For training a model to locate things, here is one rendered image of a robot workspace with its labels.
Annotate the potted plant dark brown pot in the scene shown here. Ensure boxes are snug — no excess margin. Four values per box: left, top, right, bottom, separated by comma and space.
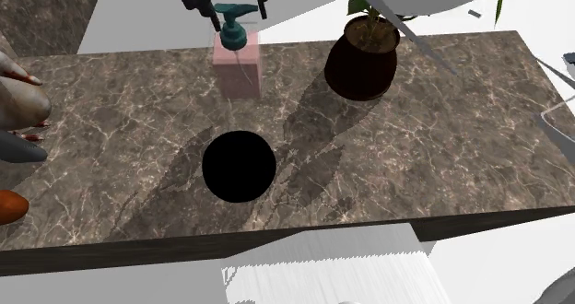
323, 0, 506, 102

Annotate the black round object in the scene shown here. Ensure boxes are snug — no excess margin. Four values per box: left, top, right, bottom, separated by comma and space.
201, 130, 277, 205

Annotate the pink soap dispenser teal pump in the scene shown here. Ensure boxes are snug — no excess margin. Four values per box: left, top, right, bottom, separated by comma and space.
211, 3, 263, 100

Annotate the orange rounded object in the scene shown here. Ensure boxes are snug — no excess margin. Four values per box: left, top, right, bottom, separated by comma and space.
0, 189, 30, 227

